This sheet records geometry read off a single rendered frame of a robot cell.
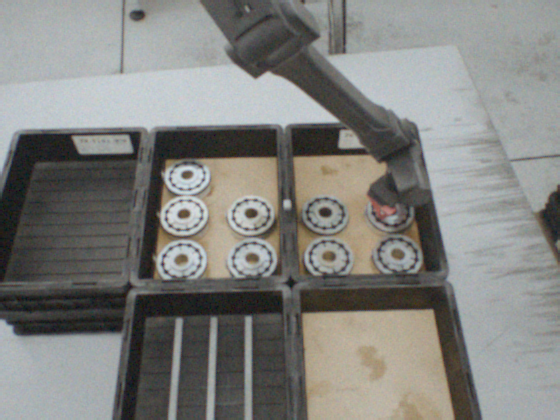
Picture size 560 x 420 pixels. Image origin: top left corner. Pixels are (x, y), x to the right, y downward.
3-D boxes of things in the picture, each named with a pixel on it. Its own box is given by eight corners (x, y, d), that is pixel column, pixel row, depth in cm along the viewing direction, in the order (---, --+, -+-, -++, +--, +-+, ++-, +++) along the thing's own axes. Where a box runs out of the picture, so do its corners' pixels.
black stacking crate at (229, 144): (159, 160, 140) (150, 128, 130) (282, 157, 140) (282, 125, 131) (142, 313, 117) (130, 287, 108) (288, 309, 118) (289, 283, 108)
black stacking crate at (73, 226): (33, 163, 139) (15, 131, 130) (157, 160, 140) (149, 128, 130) (-8, 317, 117) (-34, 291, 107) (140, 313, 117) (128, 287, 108)
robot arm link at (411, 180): (402, 112, 103) (361, 135, 106) (420, 162, 96) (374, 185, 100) (429, 145, 111) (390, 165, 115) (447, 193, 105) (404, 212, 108)
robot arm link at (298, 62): (285, -18, 72) (219, 30, 77) (295, 15, 70) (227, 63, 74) (413, 116, 106) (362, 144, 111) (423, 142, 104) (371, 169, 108)
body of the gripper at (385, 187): (425, 184, 119) (432, 161, 113) (390, 211, 115) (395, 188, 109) (401, 165, 122) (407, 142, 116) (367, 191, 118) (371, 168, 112)
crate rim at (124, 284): (18, 136, 131) (14, 128, 129) (151, 133, 132) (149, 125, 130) (-31, 296, 109) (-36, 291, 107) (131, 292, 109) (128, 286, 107)
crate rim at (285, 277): (151, 133, 132) (149, 125, 130) (283, 130, 132) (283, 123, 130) (131, 292, 109) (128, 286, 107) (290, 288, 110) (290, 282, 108)
